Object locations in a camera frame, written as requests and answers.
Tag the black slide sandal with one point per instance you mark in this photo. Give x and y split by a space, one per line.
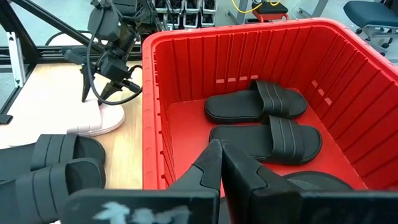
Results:
40 193
233 105
248 137
53 149

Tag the pink slide sandal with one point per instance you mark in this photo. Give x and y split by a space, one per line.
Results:
62 121

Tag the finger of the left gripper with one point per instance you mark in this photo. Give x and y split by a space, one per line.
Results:
112 88
86 82

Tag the red frame cart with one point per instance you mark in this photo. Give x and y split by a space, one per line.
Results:
269 8

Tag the red plastic bin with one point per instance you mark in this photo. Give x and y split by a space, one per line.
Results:
192 62

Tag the rack of small storage bins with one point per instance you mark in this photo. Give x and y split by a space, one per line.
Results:
189 18

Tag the grey metal leg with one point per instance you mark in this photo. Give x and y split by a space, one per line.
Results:
237 14

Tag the grey metal stand foot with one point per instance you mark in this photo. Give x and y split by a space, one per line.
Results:
311 9

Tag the black office chair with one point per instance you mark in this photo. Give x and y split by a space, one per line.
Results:
370 15

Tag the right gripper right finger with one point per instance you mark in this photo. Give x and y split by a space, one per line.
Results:
248 193

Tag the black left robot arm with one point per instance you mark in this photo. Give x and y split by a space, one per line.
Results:
105 21

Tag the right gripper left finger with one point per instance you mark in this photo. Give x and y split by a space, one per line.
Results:
199 180

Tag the black aluminium frame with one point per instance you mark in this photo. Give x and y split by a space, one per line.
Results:
56 55

